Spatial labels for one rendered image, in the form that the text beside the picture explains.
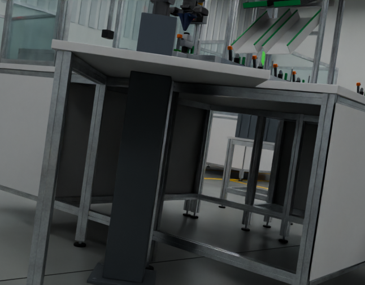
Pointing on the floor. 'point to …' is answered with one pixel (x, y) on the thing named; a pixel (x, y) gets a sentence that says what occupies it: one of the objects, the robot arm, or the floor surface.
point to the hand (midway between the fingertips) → (186, 22)
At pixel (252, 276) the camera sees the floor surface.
